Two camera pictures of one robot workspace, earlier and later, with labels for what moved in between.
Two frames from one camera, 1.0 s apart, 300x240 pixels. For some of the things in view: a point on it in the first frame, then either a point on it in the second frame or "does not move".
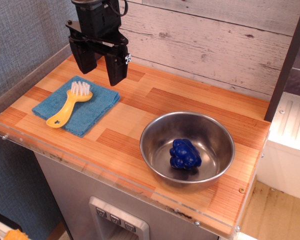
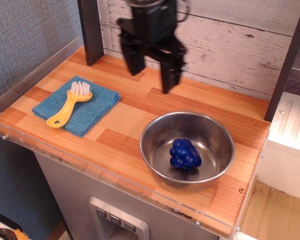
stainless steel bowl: x=211 y=138 does not move
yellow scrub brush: x=80 y=91 does not move
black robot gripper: x=98 y=29 -> x=153 y=25
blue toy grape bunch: x=184 y=155 does not move
